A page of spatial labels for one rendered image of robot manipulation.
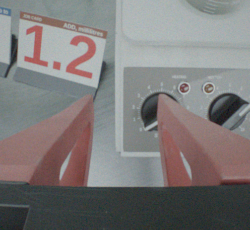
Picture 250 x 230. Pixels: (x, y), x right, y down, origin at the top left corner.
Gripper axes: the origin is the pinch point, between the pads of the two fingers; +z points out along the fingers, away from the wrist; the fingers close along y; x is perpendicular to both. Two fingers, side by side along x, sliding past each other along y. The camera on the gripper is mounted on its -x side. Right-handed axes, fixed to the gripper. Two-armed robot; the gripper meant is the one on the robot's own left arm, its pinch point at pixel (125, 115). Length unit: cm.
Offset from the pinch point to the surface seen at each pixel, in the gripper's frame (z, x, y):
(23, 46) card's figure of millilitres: 14.7, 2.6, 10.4
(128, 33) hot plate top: 8.3, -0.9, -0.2
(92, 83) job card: 12.8, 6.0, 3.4
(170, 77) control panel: 8.1, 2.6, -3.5
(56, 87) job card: 12.7, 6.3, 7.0
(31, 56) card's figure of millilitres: 14.4, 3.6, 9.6
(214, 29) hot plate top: 8.7, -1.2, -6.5
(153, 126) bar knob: 5.3, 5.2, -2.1
